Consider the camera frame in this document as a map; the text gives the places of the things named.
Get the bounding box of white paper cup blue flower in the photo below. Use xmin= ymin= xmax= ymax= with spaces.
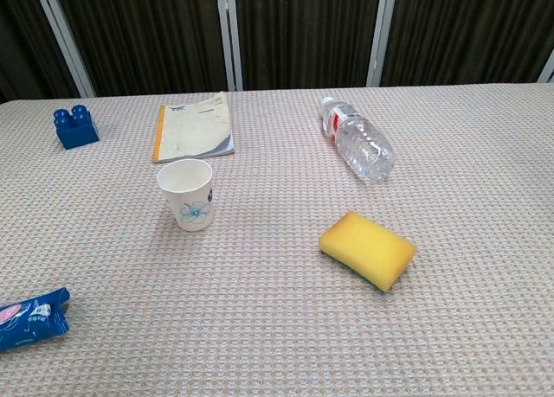
xmin=156 ymin=158 xmax=216 ymax=233

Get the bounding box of patterned woven tablecloth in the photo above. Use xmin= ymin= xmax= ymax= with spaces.
xmin=0 ymin=82 xmax=554 ymax=397

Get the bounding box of clear plastic water bottle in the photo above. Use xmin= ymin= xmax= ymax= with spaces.
xmin=320 ymin=96 xmax=397 ymax=182

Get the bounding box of worn notebook orange spine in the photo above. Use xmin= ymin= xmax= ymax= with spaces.
xmin=151 ymin=90 xmax=236 ymax=164

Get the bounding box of yellow sponge green underside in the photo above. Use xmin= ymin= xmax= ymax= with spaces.
xmin=319 ymin=210 xmax=418 ymax=293

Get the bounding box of blue toy building block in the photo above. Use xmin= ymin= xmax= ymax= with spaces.
xmin=53 ymin=105 xmax=100 ymax=150

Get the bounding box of blue plastic snack packet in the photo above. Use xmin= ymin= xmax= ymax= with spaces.
xmin=0 ymin=286 xmax=72 ymax=353

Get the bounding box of grey metal partition post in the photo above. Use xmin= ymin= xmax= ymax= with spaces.
xmin=538 ymin=49 xmax=554 ymax=84
xmin=215 ymin=0 xmax=244 ymax=92
xmin=365 ymin=0 xmax=399 ymax=87
xmin=32 ymin=0 xmax=97 ymax=99

